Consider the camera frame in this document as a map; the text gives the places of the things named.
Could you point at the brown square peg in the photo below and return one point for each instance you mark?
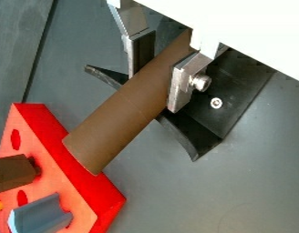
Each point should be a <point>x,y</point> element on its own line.
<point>17,172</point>

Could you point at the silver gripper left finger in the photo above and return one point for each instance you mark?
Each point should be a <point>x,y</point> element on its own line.
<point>138,37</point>

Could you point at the black curved fixture bracket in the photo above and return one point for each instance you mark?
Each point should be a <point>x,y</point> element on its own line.
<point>202,123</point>

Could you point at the red peg board base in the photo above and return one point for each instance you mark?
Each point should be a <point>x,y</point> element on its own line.
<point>33,134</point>

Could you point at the brown oval cylinder peg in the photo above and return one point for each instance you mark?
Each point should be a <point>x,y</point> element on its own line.
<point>116,122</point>

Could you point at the blue notched peg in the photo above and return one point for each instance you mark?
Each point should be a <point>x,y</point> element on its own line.
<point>40,216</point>

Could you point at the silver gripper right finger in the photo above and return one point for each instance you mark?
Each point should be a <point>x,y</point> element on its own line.
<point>187,78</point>

